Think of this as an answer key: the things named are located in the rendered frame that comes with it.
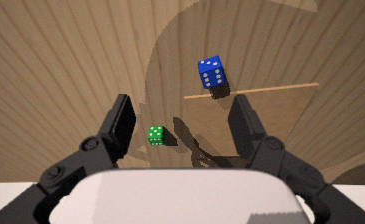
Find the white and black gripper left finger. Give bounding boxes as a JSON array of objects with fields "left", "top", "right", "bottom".
[{"left": 0, "top": 94, "right": 136, "bottom": 224}]

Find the green die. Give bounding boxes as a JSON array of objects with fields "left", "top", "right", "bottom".
[{"left": 147, "top": 126, "right": 166, "bottom": 146}]

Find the blue die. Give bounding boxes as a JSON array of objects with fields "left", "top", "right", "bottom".
[{"left": 198, "top": 55, "right": 225, "bottom": 89}]

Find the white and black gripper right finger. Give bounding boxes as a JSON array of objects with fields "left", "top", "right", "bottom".
[{"left": 228, "top": 94, "right": 365, "bottom": 224}]

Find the brown flat mat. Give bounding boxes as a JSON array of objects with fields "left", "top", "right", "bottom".
[{"left": 184, "top": 83, "right": 319, "bottom": 159}]

